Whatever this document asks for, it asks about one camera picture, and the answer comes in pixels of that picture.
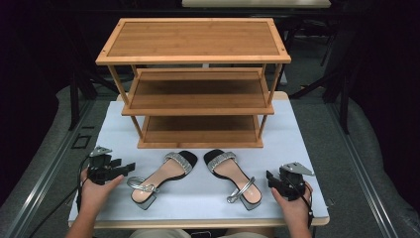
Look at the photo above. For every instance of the white table cover sheet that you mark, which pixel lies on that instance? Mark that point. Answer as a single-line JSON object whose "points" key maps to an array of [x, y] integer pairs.
{"points": [[198, 198]]}

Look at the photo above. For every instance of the metal floor rail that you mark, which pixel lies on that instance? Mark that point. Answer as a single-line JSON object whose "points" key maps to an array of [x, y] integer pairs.
{"points": [[43, 178], [363, 178]]}

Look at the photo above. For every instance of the black metal stand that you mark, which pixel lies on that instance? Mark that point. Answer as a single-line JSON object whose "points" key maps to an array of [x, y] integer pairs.
{"points": [[74, 99], [345, 105]]}

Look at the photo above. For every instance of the person's beige trousers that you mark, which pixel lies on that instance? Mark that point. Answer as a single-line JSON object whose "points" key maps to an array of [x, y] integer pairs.
{"points": [[158, 234]]}

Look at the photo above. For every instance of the person's right hand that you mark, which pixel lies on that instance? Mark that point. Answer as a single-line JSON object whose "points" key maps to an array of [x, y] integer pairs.
{"points": [[294, 206]]}

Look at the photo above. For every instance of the wooden three-tier shoe rack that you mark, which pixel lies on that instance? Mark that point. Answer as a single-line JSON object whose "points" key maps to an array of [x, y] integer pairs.
{"points": [[194, 39]]}

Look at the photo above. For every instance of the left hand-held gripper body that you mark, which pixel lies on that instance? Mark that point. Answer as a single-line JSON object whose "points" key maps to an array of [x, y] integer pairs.
{"points": [[99, 170]]}

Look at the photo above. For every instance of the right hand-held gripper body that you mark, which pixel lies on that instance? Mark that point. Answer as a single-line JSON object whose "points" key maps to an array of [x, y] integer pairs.
{"points": [[292, 183]]}

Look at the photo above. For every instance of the black square floor frame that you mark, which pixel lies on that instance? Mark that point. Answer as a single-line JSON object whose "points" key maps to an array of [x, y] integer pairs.
{"points": [[73, 142]]}

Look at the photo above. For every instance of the person's left hand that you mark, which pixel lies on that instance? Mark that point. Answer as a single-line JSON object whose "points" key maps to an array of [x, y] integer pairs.
{"points": [[94, 195]]}

